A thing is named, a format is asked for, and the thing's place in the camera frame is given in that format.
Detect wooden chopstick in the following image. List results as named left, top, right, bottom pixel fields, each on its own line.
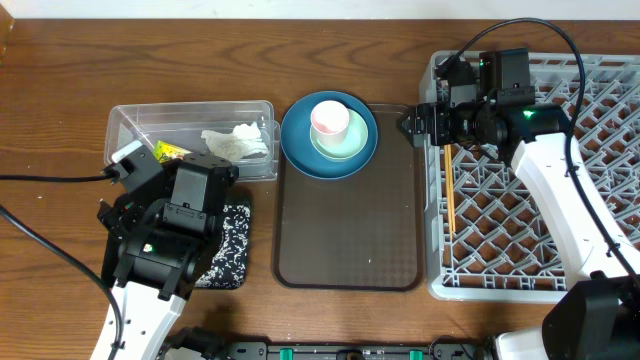
left=442, top=144, right=454, bottom=232
left=444, top=144, right=457, bottom=235

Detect yellow snack wrapper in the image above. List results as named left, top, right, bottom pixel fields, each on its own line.
left=153, top=140, right=191, bottom=163

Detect light green small plate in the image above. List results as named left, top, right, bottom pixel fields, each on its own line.
left=310, top=109, right=368, bottom=162

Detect white tissue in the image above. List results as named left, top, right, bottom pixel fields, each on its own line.
left=201, top=122, right=270, bottom=162

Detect pink plastic cup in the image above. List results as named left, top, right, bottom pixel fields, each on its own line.
left=311, top=100, right=350, bottom=147

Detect white rice grains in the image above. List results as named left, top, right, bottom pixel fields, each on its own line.
left=195, top=203, right=251, bottom=290

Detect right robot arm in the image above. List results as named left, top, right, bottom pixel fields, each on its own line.
left=398, top=49, right=639, bottom=359

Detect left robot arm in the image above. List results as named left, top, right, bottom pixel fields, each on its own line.
left=92, top=140, right=239, bottom=359

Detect clear plastic waste bin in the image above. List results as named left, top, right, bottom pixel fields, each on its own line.
left=104, top=100, right=280, bottom=182

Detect grey plastic dishwasher rack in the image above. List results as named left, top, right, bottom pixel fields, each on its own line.
left=422, top=54, right=639, bottom=304

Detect black plastic tray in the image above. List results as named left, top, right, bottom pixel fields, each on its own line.
left=100, top=193, right=252, bottom=291

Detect dark blue round plate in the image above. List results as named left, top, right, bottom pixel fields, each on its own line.
left=281, top=91, right=379, bottom=180

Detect brown plastic serving tray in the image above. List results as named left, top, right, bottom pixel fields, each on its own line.
left=272, top=104, right=425, bottom=292

